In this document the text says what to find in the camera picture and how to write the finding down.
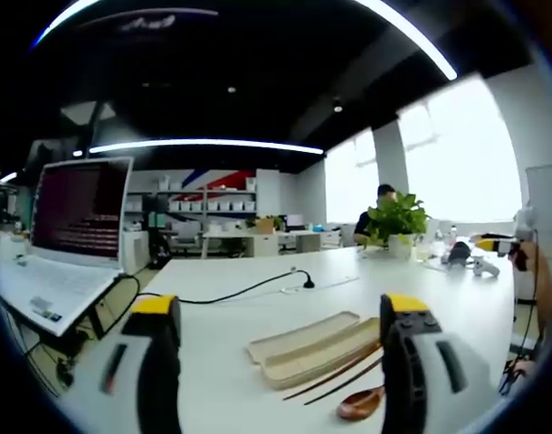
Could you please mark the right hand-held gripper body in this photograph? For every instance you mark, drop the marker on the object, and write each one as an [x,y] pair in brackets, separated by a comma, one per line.
[524,226]

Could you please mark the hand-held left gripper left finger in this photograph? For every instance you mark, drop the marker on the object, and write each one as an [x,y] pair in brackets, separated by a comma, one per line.
[154,361]

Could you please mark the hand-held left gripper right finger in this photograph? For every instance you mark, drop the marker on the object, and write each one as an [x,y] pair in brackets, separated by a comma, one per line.
[416,361]

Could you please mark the brown wooden spoon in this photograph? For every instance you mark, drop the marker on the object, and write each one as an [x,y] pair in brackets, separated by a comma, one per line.
[359,403]

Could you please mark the dark brown wooden chopstick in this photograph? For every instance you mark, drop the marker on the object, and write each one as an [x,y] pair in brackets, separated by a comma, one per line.
[330,379]
[348,384]

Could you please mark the beige cutlery case base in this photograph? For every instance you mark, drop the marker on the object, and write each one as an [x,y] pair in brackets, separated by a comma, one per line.
[321,350]

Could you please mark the beige cutlery case lid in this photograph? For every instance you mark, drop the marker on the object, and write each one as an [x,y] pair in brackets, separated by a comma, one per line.
[298,334]

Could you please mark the white handheld controller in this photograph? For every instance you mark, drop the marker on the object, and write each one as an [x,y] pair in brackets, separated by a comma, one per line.
[484,267]

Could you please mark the black rounded object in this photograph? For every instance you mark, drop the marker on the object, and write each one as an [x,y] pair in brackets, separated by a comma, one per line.
[459,252]

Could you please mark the black laptop stand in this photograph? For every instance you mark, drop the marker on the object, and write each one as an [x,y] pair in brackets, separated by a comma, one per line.
[111,303]

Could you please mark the green potted plant white pot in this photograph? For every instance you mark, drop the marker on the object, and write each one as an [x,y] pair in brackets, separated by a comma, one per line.
[399,221]

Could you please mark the white laptop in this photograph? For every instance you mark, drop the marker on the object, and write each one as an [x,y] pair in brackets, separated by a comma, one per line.
[72,239]

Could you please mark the white office desk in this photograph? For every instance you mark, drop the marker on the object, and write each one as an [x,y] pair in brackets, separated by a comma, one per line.
[258,239]

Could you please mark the white storage shelf with bins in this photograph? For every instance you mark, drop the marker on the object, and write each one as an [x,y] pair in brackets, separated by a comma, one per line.
[199,203]

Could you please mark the long ceiling light strip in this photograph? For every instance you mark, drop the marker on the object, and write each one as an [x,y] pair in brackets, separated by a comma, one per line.
[203,145]

